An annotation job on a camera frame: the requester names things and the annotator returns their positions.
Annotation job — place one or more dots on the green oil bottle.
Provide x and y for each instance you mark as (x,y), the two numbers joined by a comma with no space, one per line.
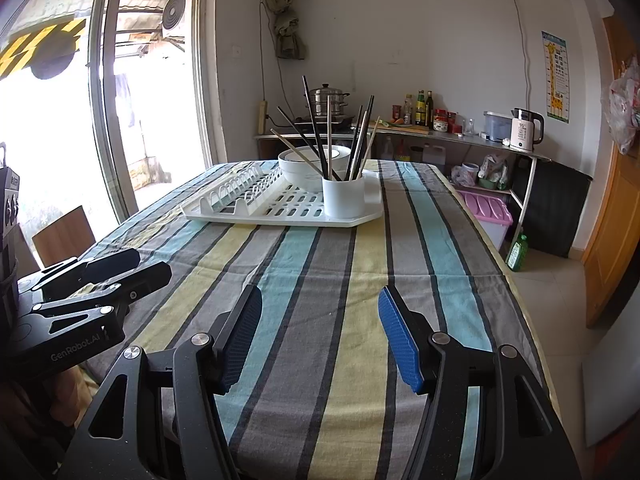
(421,110)

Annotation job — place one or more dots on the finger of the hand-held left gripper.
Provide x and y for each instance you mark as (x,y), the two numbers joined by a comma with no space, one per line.
(147,275)
(112,260)

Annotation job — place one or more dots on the wooden door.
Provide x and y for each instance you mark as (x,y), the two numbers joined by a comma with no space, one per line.
(615,235)

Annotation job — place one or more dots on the white cylindrical cup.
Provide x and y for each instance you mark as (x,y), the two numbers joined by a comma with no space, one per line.
(342,197)

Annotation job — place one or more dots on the white bowl black rim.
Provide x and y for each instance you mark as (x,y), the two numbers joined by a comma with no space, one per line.
(340,152)
(300,175)

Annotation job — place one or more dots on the white plastic bag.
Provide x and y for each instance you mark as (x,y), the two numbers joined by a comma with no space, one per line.
(492,167)

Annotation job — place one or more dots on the wall power strip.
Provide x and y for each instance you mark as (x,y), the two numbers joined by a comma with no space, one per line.
(260,117)

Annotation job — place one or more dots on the white mug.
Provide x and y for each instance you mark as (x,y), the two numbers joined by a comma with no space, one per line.
(467,172)

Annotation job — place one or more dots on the outdoor fan unit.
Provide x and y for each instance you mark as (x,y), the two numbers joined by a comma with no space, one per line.
(174,10)

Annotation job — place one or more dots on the translucent water container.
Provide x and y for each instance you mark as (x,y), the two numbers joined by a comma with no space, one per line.
(497,129)

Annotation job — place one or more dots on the green plastic bottle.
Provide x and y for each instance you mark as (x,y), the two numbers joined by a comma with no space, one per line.
(517,255)

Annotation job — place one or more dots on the giraffe wall poster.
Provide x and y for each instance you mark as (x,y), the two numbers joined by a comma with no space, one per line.
(556,80)

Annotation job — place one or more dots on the white electric kettle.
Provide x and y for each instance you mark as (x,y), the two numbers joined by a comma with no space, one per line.
(522,135)

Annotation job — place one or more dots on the white plastic dish rack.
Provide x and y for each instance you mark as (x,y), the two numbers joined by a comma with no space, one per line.
(300,220)

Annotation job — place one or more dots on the small clear bottle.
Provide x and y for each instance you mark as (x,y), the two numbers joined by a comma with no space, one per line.
(408,110)

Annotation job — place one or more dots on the grey tied curtain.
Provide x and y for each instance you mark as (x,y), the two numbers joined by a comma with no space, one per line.
(289,35)

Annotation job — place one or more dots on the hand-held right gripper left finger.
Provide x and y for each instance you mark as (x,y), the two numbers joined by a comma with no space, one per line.
(245,330)

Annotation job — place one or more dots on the pink storage box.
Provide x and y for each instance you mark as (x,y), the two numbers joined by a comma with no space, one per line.
(485,215)

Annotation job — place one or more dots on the sliding glass door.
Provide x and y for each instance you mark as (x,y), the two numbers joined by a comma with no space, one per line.
(115,110)

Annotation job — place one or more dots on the wooden cutting board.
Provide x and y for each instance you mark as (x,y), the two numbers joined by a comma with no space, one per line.
(405,129)

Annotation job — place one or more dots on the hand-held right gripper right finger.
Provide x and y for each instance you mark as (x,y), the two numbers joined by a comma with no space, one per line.
(400,340)

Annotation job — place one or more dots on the hanging plastic bag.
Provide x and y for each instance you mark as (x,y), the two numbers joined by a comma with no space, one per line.
(622,110)

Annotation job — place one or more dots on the striped tablecloth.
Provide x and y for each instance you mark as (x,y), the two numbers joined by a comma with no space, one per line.
(325,310)

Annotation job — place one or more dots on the white plastic jug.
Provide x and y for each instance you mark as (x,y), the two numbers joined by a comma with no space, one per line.
(434,154)

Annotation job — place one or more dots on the steel steamer pot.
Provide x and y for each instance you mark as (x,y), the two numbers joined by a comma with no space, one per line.
(340,102)

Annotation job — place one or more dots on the clear glass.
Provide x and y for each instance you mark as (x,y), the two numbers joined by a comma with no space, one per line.
(468,127)

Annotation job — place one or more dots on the black induction cooker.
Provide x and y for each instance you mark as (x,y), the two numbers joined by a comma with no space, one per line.
(340,122)

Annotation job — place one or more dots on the red lidded jar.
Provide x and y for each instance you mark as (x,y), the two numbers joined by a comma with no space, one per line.
(440,121)

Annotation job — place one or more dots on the black board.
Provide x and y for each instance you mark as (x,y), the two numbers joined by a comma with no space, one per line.
(555,210)

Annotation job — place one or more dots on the dark sauce bottle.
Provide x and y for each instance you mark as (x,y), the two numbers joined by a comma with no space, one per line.
(429,110)

